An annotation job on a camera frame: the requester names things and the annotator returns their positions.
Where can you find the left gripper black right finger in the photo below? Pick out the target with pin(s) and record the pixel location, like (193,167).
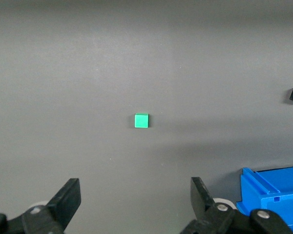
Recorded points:
(202,202)

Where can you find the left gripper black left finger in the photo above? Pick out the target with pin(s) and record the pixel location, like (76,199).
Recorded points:
(63,202)

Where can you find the small green cube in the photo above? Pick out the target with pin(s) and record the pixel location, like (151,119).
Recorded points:
(141,121)

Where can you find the blue plastic storage bin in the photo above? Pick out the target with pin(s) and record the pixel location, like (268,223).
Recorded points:
(283,190)

